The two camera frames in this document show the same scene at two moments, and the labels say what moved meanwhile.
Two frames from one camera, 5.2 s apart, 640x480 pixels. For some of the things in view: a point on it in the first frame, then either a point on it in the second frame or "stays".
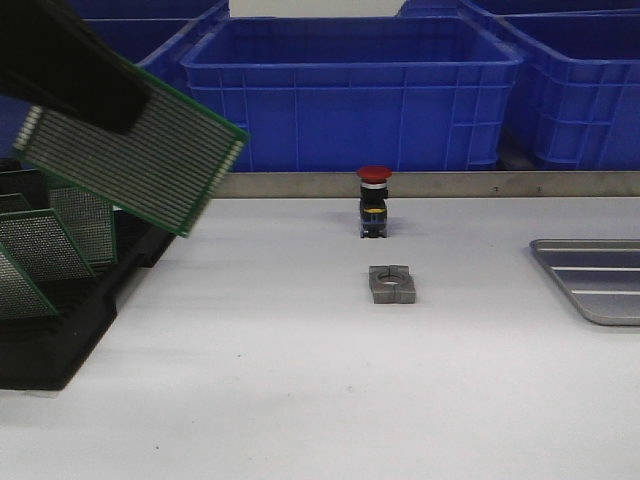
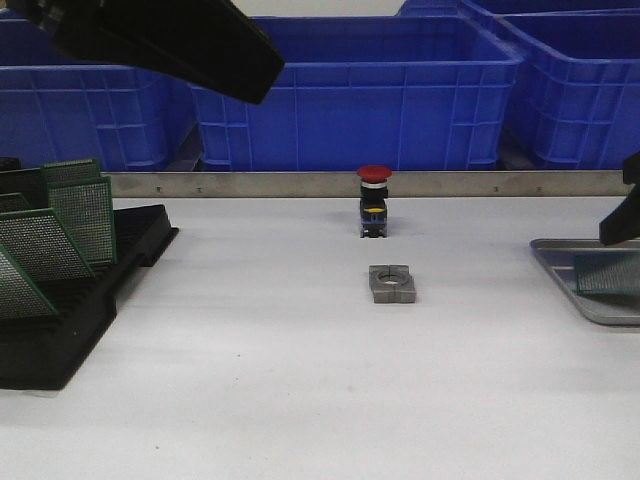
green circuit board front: x=20 y=298 stays
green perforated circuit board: x=168 y=169 -> x=608 y=274
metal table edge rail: x=433 y=185 stays
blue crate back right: x=499 y=8 stays
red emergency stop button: x=373 y=201 stays
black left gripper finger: x=53 y=53 -> x=211 y=43
